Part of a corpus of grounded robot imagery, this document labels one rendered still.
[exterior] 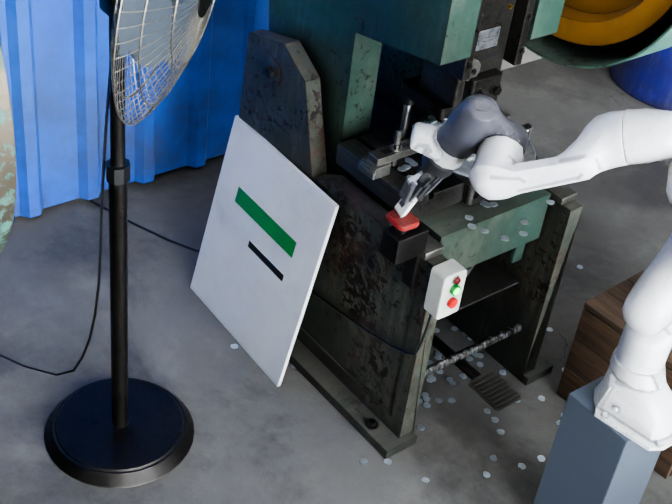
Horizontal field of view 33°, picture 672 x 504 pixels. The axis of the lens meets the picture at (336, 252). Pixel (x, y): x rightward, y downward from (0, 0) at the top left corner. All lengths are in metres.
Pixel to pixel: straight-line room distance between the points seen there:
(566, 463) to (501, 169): 0.85
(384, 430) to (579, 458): 0.59
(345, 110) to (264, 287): 0.59
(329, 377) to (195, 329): 0.44
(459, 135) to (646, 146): 0.37
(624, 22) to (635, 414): 0.96
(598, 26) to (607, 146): 0.74
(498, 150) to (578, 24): 0.76
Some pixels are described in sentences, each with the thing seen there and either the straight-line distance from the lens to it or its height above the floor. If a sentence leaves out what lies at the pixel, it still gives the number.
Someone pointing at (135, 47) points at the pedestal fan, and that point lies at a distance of 2.11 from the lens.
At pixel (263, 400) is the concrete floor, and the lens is 3.16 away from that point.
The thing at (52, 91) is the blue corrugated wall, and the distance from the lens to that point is 3.60.
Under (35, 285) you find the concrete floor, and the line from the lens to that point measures 3.53.
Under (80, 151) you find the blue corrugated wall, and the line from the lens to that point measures 3.75.
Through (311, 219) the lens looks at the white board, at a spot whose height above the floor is 0.51.
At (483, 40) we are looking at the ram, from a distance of 2.74.
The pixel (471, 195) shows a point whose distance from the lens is 2.85.
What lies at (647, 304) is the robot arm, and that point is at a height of 0.82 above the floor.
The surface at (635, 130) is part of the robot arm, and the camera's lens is 2.26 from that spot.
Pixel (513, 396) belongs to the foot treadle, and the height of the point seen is 0.14.
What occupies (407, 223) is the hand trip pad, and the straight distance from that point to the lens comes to 2.59.
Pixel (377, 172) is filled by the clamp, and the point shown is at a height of 0.72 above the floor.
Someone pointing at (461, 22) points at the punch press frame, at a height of 1.16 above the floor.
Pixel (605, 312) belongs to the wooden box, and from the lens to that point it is 3.14.
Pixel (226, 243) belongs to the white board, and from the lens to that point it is 3.31.
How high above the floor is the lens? 2.23
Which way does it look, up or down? 37 degrees down
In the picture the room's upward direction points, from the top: 8 degrees clockwise
